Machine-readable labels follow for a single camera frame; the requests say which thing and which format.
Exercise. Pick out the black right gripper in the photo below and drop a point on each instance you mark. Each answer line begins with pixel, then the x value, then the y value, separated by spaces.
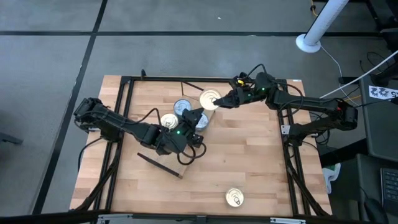
pixel 247 93

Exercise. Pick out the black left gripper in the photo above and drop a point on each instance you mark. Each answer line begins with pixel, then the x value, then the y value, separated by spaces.
pixel 174 140

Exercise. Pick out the green can silver lid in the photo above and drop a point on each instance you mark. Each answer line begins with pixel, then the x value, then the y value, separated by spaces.
pixel 204 123

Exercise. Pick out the blue pink can gold lid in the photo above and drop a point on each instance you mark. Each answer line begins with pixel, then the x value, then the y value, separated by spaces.
pixel 206 96
pixel 168 119
pixel 234 197

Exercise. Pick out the teal tuna can silver lid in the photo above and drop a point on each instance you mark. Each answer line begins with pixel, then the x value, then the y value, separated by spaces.
pixel 180 105

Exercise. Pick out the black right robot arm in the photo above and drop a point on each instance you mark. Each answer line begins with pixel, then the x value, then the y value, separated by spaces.
pixel 311 102

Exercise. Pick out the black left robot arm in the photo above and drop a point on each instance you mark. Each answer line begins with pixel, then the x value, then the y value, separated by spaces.
pixel 124 126

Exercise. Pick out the wooden shelf black metal legs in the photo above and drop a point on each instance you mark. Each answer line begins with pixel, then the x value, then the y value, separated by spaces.
pixel 168 160

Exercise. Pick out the white pole round base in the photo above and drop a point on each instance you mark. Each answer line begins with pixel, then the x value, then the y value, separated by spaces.
pixel 308 43

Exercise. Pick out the black power strip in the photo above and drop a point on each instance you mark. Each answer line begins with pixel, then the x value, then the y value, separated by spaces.
pixel 348 80

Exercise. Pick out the white bag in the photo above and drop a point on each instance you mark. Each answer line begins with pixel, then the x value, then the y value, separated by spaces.
pixel 331 175

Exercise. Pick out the white marker tag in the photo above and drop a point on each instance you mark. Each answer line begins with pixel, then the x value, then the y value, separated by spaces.
pixel 382 92

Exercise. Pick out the dark grey desk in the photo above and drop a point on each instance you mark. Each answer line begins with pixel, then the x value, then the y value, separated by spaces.
pixel 382 130

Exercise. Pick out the black desk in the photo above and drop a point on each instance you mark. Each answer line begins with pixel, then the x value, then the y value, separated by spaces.
pixel 370 180

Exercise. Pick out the black furniture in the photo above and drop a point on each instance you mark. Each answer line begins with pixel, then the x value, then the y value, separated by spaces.
pixel 390 34

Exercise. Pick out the black computer mouse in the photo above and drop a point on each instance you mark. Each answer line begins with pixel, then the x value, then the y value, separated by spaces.
pixel 374 211

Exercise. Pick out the black keyboard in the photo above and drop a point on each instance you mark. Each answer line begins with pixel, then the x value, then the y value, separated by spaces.
pixel 390 186

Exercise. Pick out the grey chair leg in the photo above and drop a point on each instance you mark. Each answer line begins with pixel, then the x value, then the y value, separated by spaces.
pixel 9 138

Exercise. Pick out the black aluminium table frame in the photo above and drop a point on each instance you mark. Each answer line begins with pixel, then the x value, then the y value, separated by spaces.
pixel 192 78

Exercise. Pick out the black rail silver brackets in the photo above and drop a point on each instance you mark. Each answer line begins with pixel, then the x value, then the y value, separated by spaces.
pixel 62 216

